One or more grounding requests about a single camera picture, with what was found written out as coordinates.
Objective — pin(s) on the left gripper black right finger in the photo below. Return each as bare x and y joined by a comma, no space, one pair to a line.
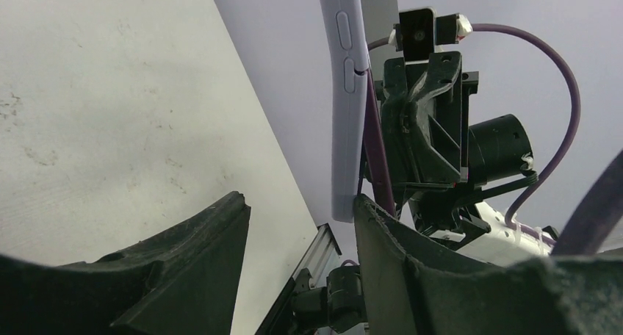
413,285

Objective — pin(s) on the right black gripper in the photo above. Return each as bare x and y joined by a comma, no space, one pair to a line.
424,125

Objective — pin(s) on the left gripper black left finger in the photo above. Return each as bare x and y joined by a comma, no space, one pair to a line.
183,280

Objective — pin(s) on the clear lilac phone case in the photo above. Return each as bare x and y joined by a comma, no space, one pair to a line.
344,27

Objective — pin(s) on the black smartphone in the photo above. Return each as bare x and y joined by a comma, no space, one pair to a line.
375,152

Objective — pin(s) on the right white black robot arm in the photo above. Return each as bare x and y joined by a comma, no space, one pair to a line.
500,159

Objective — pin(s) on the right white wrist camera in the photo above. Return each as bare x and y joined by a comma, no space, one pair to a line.
420,32

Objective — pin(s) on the aluminium table frame rail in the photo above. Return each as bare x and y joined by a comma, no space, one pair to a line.
302,306

